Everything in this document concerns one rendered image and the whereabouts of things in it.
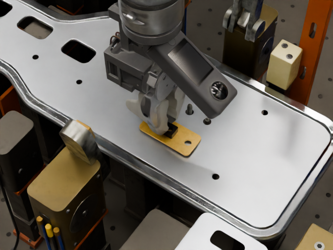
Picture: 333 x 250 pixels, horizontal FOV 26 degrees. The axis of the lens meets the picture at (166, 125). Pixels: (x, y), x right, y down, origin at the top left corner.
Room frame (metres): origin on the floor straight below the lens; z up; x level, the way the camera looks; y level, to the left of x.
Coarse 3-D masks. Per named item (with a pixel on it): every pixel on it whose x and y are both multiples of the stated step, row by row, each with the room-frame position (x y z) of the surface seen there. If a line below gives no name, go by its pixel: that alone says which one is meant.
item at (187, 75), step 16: (160, 48) 0.56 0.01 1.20; (176, 48) 0.57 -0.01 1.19; (192, 48) 0.57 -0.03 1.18; (160, 64) 0.55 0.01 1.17; (176, 64) 0.55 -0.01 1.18; (192, 64) 0.55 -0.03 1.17; (208, 64) 0.56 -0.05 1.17; (176, 80) 0.54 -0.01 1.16; (192, 80) 0.53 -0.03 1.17; (208, 80) 0.54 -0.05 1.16; (224, 80) 0.55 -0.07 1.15; (192, 96) 0.53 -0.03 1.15; (208, 96) 0.52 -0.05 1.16; (224, 96) 0.52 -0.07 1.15; (208, 112) 0.51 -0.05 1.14
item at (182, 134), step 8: (144, 128) 0.58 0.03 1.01; (168, 128) 0.58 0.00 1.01; (176, 128) 0.57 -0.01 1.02; (184, 128) 0.58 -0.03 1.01; (152, 136) 0.57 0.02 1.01; (160, 136) 0.57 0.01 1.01; (168, 136) 0.56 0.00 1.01; (176, 136) 0.57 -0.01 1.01; (184, 136) 0.57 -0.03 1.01; (192, 136) 0.57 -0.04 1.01; (200, 136) 0.57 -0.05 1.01; (168, 144) 0.55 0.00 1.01; (176, 144) 0.55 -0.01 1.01; (184, 144) 0.55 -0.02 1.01; (192, 144) 0.55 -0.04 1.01; (184, 152) 0.54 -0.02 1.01
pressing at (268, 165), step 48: (0, 48) 0.73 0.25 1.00; (48, 48) 0.73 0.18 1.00; (96, 48) 0.73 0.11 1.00; (48, 96) 0.64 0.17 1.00; (96, 96) 0.64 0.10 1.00; (240, 96) 0.64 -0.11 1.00; (144, 144) 0.56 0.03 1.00; (240, 144) 0.56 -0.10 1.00; (288, 144) 0.56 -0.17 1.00; (192, 192) 0.48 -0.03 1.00; (240, 192) 0.48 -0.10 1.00; (288, 192) 0.48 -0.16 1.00
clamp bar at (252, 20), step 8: (240, 0) 0.74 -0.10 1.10; (248, 0) 0.73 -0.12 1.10; (256, 0) 0.72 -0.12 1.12; (232, 8) 0.73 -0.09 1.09; (240, 8) 0.74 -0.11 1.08; (248, 8) 0.73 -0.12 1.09; (256, 8) 0.72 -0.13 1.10; (232, 16) 0.73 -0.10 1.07; (256, 16) 0.72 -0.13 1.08; (232, 24) 0.73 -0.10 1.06; (248, 24) 0.71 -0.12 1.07; (232, 32) 0.72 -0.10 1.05; (248, 32) 0.71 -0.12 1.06; (248, 40) 0.71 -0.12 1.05
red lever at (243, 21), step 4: (244, 12) 0.74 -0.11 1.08; (248, 12) 0.73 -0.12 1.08; (240, 16) 0.73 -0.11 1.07; (244, 16) 0.73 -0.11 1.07; (248, 16) 0.73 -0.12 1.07; (240, 20) 0.73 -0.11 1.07; (244, 20) 0.73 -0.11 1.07; (248, 20) 0.73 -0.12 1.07; (240, 24) 0.72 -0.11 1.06; (244, 24) 0.72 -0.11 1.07; (244, 28) 0.72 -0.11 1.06
